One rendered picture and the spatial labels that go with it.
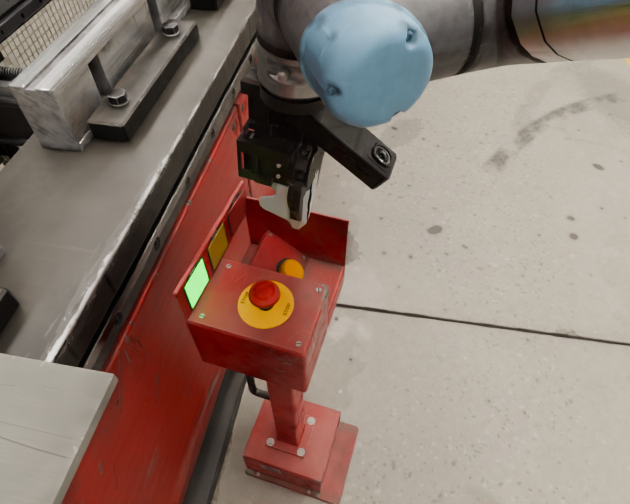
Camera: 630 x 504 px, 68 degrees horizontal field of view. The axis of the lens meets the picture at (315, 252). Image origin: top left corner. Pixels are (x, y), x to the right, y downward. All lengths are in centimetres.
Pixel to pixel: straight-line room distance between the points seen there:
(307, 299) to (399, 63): 37
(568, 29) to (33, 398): 39
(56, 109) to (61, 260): 20
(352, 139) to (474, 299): 119
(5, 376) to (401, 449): 111
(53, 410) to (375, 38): 30
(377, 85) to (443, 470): 117
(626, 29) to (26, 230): 59
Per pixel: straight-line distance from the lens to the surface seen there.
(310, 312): 60
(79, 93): 73
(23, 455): 35
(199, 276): 60
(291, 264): 70
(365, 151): 49
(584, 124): 249
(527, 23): 34
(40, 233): 64
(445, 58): 35
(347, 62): 29
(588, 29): 31
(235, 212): 66
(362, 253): 166
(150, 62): 83
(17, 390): 37
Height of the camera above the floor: 129
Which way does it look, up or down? 52 degrees down
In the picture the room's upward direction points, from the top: straight up
